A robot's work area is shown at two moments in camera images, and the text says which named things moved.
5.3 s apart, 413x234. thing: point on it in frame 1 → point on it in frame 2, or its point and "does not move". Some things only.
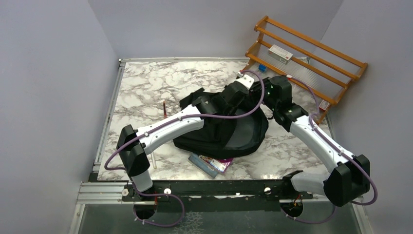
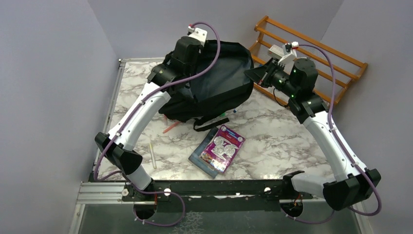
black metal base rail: (215, 190) does not move
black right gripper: (266, 82) → (263, 74)
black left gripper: (235, 108) → (197, 59)
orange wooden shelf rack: (322, 73) does not move
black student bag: (226, 133) → (228, 83)
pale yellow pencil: (153, 159) does not move
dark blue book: (197, 160) does not move
